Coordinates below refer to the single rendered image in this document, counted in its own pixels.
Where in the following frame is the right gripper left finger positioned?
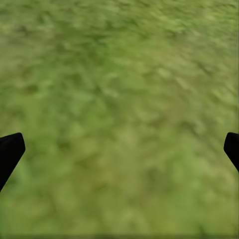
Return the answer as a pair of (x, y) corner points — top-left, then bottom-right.
(0, 133), (25, 191)

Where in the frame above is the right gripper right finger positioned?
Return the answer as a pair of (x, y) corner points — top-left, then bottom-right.
(224, 132), (239, 172)

